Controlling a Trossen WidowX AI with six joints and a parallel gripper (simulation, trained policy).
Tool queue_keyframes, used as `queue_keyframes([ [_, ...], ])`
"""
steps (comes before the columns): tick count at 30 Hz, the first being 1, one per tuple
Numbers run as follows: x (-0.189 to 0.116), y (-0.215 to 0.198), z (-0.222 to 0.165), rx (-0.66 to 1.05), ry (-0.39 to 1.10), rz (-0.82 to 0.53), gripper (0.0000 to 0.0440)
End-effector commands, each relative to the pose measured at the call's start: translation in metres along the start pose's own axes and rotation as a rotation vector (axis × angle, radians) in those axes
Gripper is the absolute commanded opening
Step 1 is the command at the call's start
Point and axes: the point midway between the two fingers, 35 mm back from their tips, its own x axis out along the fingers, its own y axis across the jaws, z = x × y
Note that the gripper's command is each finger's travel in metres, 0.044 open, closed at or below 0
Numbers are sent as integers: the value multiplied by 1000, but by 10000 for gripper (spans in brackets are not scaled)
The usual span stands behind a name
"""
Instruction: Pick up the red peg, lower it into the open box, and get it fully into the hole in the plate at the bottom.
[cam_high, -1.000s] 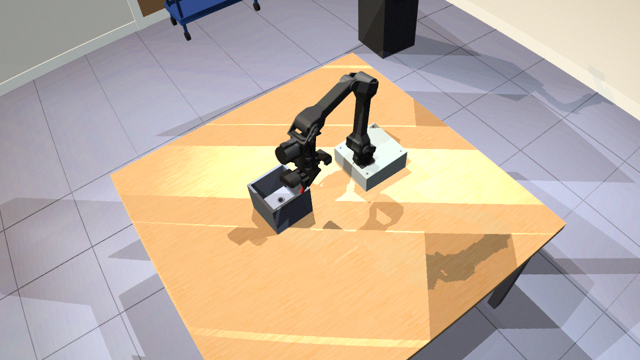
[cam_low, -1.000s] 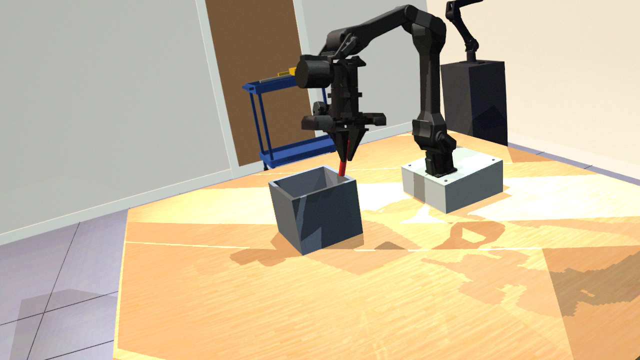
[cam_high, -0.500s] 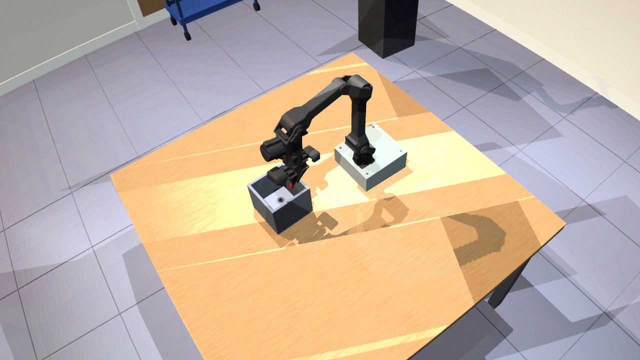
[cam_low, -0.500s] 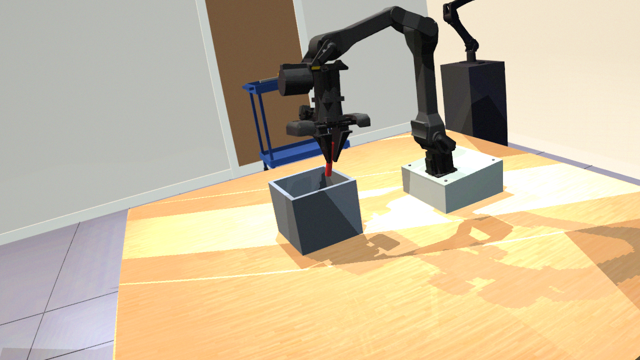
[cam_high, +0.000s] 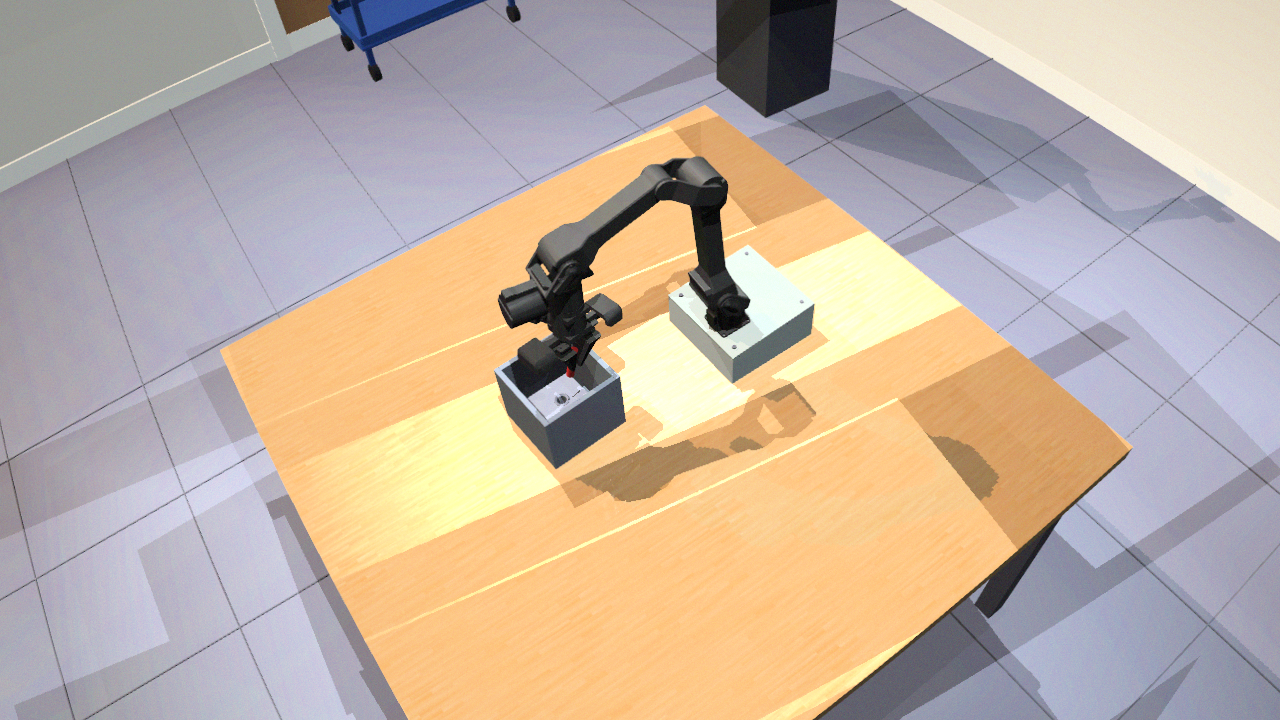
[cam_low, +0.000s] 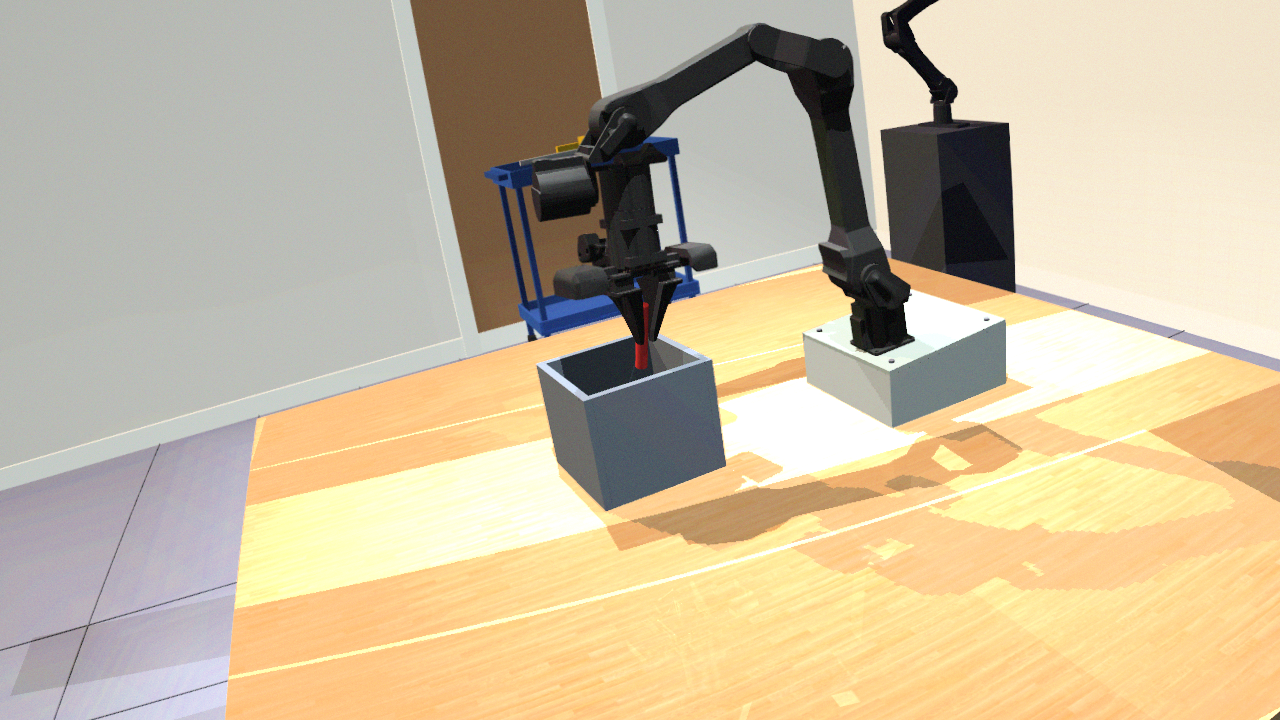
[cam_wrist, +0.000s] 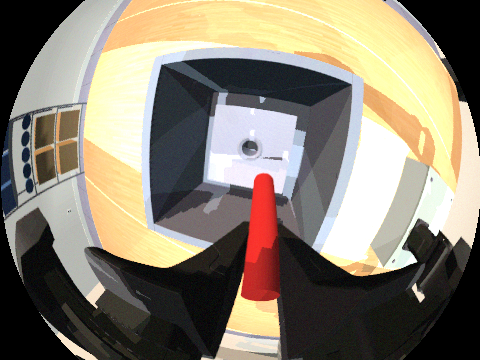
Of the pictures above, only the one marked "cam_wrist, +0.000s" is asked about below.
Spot red peg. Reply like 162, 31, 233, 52
241, 173, 280, 301

